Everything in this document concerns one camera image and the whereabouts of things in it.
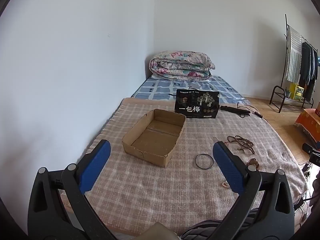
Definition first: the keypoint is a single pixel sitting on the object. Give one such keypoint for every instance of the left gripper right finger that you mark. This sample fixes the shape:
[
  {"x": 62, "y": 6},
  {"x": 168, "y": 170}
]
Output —
[{"x": 264, "y": 207}]

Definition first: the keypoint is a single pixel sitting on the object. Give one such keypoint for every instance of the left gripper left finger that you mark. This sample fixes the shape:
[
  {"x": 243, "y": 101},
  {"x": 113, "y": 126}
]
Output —
[{"x": 58, "y": 207}]

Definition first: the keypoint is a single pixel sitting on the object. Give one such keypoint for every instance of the dark blue bangle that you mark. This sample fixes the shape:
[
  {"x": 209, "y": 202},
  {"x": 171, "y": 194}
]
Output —
[{"x": 204, "y": 161}]

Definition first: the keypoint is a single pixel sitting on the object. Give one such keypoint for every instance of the pink plaid blanket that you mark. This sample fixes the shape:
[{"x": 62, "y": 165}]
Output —
[{"x": 131, "y": 194}]

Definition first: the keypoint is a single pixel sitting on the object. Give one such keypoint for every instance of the orange cloth covered box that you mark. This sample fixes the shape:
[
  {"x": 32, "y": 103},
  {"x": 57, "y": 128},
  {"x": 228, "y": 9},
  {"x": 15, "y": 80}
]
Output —
[{"x": 309, "y": 120}]

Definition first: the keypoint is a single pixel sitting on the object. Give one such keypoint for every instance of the black folded selfie stick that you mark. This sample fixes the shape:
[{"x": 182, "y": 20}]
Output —
[{"x": 240, "y": 112}]

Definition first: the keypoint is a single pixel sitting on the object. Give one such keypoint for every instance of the open cardboard box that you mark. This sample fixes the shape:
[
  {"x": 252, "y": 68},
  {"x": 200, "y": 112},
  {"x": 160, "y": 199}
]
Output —
[{"x": 154, "y": 137}]

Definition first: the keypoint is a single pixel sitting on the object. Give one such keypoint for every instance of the yellow box on rack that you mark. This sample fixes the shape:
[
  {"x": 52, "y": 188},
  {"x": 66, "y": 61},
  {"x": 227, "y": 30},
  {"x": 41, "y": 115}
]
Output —
[{"x": 296, "y": 92}]

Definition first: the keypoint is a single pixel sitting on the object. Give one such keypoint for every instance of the black clothes rack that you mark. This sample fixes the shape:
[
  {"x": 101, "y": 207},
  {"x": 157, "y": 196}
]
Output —
[{"x": 280, "y": 97}]

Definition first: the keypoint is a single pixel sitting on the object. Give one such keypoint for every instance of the black snack bag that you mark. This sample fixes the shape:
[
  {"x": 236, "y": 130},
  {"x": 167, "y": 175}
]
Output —
[{"x": 194, "y": 103}]

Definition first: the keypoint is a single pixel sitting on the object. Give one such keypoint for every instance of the dark hanging clothes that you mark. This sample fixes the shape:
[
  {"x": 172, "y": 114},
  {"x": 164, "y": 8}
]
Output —
[{"x": 308, "y": 70}]

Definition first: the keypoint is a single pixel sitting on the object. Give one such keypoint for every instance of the striped hanging towel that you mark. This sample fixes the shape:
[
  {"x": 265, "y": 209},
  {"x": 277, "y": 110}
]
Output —
[{"x": 294, "y": 55}]

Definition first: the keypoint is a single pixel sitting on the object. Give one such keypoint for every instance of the folded floral quilt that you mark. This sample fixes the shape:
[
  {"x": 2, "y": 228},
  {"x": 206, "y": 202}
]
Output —
[{"x": 181, "y": 65}]

